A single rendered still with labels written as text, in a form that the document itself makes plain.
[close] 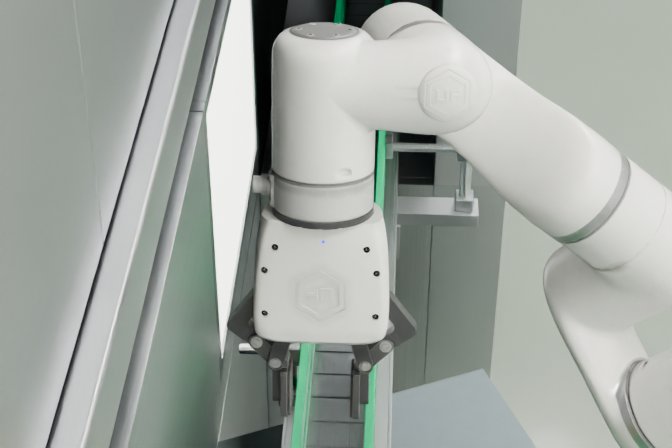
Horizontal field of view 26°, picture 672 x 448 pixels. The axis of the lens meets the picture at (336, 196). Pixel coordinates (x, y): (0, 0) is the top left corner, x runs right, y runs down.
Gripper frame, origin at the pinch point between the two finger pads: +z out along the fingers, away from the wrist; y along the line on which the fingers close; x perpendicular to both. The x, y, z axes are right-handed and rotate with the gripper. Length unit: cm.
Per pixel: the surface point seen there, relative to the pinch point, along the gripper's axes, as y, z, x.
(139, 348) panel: -13.1, -5.7, -5.2
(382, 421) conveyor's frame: 5, 27, 42
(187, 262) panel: -12.3, -4.2, 13.7
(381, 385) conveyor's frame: 4, 26, 48
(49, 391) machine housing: -15.3, -11.8, -22.8
